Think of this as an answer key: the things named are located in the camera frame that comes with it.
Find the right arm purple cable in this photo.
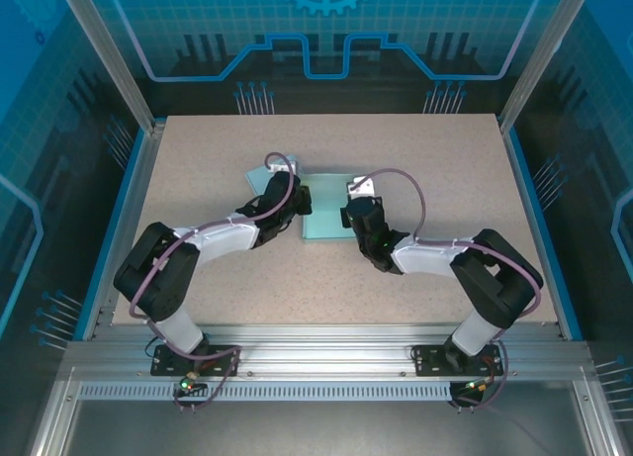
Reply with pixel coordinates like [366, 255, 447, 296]
[359, 167, 544, 412]

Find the aluminium frame post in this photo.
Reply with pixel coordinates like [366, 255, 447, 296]
[497, 0, 597, 136]
[52, 0, 167, 136]

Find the aluminium side rail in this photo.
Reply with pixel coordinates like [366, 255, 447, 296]
[81, 122, 167, 341]

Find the light blue paper box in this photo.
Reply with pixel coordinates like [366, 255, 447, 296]
[298, 172, 358, 243]
[245, 162, 304, 196]

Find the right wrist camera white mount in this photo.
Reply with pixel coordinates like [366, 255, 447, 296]
[345, 176, 385, 200]

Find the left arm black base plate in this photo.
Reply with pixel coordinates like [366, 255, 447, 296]
[150, 344, 242, 378]

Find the aluminium mounting rail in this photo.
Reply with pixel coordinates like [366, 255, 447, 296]
[63, 324, 592, 383]

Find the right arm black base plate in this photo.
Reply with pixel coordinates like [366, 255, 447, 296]
[412, 344, 505, 378]

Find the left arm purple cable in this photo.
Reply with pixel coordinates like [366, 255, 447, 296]
[129, 151, 302, 412]

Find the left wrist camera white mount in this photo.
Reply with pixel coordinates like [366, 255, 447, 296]
[269, 159, 301, 178]

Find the small connector with lights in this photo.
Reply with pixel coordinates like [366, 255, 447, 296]
[171, 370, 209, 398]
[450, 376, 498, 401]

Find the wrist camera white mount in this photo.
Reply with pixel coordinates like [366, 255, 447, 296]
[345, 176, 385, 200]
[269, 159, 301, 178]

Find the grey slotted cable duct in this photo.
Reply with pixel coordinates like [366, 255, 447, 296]
[78, 382, 496, 403]

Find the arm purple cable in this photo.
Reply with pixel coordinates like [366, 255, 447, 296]
[129, 151, 302, 412]
[359, 167, 544, 412]

